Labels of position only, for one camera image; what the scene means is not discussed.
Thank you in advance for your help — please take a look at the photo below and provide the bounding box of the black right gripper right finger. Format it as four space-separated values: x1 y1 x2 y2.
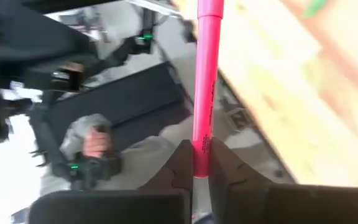
208 138 273 224

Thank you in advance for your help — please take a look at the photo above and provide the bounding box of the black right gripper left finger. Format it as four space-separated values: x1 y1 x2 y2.
116 139 194 224

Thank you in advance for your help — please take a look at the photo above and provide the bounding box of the long pink marker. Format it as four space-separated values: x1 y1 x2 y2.
192 0 226 179

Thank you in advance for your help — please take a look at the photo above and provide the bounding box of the green marker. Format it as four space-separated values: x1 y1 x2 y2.
303 0 329 18

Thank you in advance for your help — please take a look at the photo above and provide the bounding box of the person's hand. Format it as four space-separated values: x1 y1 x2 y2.
83 127 111 158

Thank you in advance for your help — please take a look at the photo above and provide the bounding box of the dark grey desk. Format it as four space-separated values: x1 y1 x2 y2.
47 60 194 139

